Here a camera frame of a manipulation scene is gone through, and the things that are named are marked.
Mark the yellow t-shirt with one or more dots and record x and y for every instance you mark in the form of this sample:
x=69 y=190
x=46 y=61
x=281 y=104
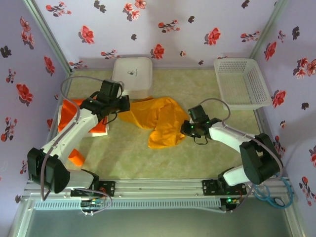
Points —
x=163 y=118

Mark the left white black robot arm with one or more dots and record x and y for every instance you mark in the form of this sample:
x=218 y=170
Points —
x=71 y=133

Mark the folded orange t-shirt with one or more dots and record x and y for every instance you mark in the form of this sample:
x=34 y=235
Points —
x=67 y=111

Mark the white perforated plastic basket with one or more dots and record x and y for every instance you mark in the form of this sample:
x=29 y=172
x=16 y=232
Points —
x=237 y=81

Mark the orange plastic cup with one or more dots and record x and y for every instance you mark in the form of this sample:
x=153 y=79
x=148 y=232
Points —
x=77 y=159

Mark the grey metal shelf panel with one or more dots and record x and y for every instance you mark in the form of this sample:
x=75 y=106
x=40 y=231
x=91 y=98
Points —
x=158 y=222

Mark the teal stethoscope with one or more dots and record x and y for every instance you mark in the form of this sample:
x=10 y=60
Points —
x=280 y=202

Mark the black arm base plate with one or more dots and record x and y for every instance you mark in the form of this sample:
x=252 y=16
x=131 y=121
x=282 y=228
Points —
x=209 y=187
x=108 y=187

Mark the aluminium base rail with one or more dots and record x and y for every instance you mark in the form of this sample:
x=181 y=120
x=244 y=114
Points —
x=158 y=188

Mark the aluminium corner post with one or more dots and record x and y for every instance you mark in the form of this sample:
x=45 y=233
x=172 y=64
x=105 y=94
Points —
x=269 y=27
x=47 y=34

